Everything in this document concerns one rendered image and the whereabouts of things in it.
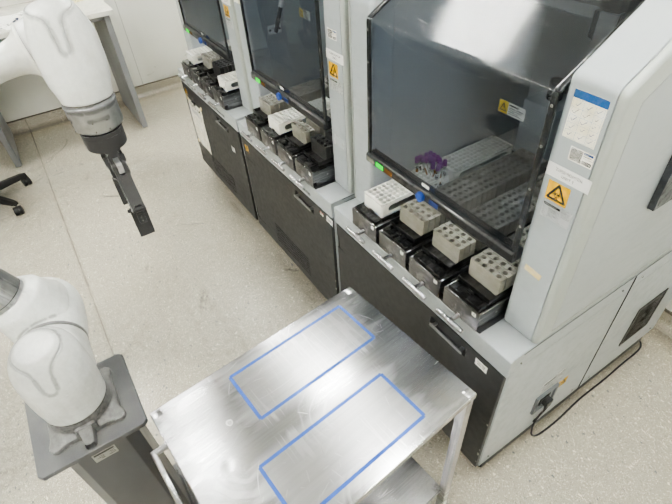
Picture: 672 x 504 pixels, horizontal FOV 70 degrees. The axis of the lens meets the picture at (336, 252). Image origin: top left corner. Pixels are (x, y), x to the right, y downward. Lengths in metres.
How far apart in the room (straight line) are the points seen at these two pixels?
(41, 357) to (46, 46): 0.66
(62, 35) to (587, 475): 2.01
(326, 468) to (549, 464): 1.17
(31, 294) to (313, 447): 0.77
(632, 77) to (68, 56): 0.92
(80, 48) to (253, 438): 0.81
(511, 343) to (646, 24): 0.78
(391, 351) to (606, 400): 1.26
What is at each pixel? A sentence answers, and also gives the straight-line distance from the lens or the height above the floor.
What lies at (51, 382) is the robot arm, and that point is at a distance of 1.26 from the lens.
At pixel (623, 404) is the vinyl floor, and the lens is 2.31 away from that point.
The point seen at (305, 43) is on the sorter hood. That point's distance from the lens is 1.75.
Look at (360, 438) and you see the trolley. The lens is 1.10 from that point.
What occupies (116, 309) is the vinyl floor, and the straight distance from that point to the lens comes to 2.71.
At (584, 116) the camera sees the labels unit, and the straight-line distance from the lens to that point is 1.02.
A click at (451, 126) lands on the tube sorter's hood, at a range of 1.24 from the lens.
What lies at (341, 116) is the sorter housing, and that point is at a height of 1.04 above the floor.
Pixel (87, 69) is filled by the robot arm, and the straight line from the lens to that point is 0.93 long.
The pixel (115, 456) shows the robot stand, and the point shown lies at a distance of 1.51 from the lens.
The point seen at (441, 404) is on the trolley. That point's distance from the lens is 1.14.
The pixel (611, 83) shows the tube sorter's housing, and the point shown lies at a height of 1.44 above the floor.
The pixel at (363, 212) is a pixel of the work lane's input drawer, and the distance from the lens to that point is 1.61.
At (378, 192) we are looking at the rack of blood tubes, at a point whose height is 0.86.
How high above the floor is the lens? 1.80
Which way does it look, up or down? 42 degrees down
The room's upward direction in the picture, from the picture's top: 4 degrees counter-clockwise
